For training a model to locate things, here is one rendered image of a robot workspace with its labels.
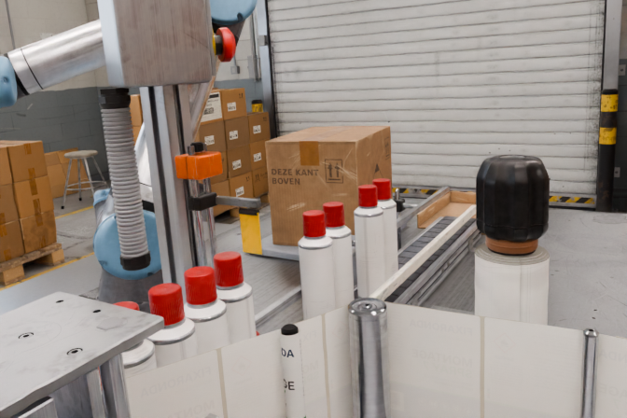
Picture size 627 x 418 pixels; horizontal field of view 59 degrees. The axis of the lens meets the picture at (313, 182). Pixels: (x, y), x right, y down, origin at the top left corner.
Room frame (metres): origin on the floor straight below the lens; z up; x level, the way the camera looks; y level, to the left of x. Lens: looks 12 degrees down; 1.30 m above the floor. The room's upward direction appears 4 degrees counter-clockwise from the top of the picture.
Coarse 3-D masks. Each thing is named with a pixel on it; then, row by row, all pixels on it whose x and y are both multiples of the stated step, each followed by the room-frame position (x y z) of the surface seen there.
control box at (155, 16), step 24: (120, 0) 0.58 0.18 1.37; (144, 0) 0.58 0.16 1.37; (168, 0) 0.59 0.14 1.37; (192, 0) 0.60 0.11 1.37; (120, 24) 0.57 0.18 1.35; (144, 24) 0.58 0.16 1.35; (168, 24) 0.59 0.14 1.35; (192, 24) 0.60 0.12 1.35; (120, 48) 0.57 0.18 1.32; (144, 48) 0.58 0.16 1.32; (168, 48) 0.59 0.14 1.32; (192, 48) 0.60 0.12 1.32; (120, 72) 0.58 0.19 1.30; (144, 72) 0.58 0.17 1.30; (168, 72) 0.59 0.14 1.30; (192, 72) 0.60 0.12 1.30
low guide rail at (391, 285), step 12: (468, 216) 1.34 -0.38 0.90; (456, 228) 1.25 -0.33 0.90; (444, 240) 1.17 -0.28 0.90; (420, 252) 1.07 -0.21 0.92; (432, 252) 1.10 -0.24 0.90; (408, 264) 1.00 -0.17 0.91; (420, 264) 1.04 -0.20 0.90; (396, 276) 0.95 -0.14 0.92; (408, 276) 0.99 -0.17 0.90; (384, 288) 0.90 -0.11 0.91; (396, 288) 0.94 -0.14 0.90
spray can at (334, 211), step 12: (324, 204) 0.83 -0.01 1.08; (336, 204) 0.83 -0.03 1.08; (336, 216) 0.82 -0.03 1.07; (336, 228) 0.82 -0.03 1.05; (336, 240) 0.81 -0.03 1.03; (348, 240) 0.82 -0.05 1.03; (336, 252) 0.81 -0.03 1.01; (348, 252) 0.82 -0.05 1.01; (336, 264) 0.81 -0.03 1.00; (348, 264) 0.82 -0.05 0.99; (336, 276) 0.81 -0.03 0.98; (348, 276) 0.82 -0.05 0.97; (336, 288) 0.81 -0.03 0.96; (348, 288) 0.82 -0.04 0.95; (336, 300) 0.81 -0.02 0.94; (348, 300) 0.82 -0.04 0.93
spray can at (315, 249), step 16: (304, 224) 0.78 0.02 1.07; (320, 224) 0.78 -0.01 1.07; (304, 240) 0.78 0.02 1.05; (320, 240) 0.78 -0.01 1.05; (304, 256) 0.77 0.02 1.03; (320, 256) 0.77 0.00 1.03; (304, 272) 0.77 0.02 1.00; (320, 272) 0.77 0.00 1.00; (304, 288) 0.78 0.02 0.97; (320, 288) 0.77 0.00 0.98; (304, 304) 0.78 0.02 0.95; (320, 304) 0.77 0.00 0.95
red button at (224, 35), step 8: (216, 32) 0.66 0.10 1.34; (224, 32) 0.64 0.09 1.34; (216, 40) 0.64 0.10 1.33; (224, 40) 0.63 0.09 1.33; (232, 40) 0.64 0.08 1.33; (216, 48) 0.64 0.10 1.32; (224, 48) 0.63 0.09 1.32; (232, 48) 0.64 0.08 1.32; (224, 56) 0.64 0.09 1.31; (232, 56) 0.64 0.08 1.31
